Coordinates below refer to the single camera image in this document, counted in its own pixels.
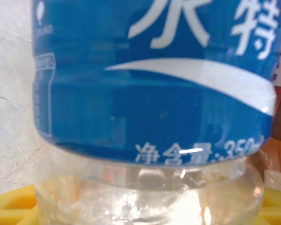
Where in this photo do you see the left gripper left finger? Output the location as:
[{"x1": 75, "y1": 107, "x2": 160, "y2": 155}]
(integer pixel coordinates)
[{"x1": 0, "y1": 184, "x2": 39, "y2": 225}]

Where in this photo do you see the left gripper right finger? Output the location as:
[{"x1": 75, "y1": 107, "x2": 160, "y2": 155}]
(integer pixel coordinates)
[{"x1": 262, "y1": 187, "x2": 281, "y2": 225}]

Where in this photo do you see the blue label water bottle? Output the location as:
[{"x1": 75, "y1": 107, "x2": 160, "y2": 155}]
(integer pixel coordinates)
[{"x1": 30, "y1": 0, "x2": 278, "y2": 225}]

